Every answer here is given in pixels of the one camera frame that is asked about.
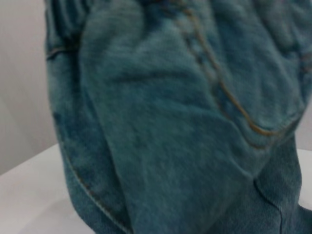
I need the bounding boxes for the blue denim shorts with cartoon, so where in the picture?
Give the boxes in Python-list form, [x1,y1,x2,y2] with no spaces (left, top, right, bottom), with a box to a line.
[44,0,312,234]

